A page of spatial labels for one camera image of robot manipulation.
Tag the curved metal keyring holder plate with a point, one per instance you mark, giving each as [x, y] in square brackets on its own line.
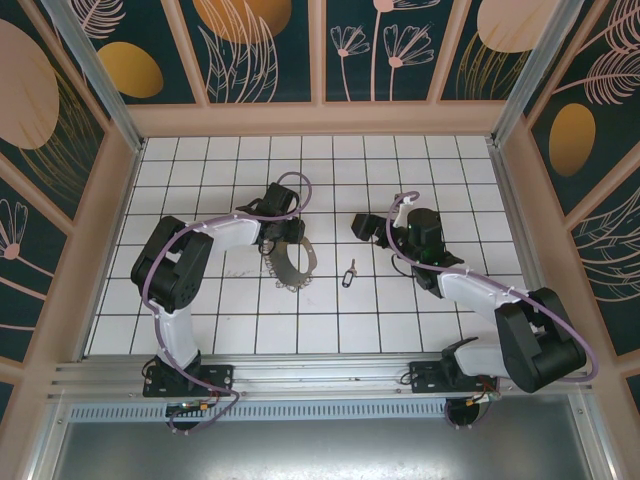
[295, 272]

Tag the key with black tag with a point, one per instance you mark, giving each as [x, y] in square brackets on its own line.
[348, 278]

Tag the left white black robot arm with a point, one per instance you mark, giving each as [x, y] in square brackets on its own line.
[175, 335]

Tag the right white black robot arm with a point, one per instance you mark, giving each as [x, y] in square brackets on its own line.
[470, 292]

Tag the grey sheet metal panel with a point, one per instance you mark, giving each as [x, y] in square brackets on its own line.
[320, 450]

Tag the right white camera mount bracket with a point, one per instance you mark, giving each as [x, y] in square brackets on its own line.
[400, 217]

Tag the aluminium side rail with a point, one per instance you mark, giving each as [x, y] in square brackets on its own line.
[517, 210]

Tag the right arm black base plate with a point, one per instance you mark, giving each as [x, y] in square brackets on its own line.
[425, 377]

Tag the long aluminium base rail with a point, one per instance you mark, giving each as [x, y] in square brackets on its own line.
[320, 375]

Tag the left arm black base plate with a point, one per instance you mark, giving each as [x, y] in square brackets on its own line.
[215, 377]

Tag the aluminium corner post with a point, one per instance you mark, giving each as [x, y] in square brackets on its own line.
[112, 95]
[535, 75]

